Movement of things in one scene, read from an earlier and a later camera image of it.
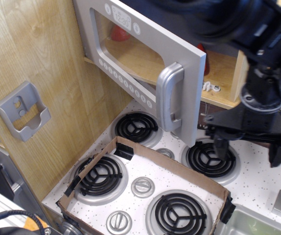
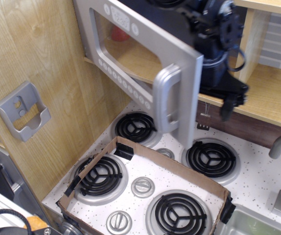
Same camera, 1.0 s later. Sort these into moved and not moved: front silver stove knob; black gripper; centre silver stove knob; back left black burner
Moved: black gripper
Not moved: back left black burner; centre silver stove knob; front silver stove knob
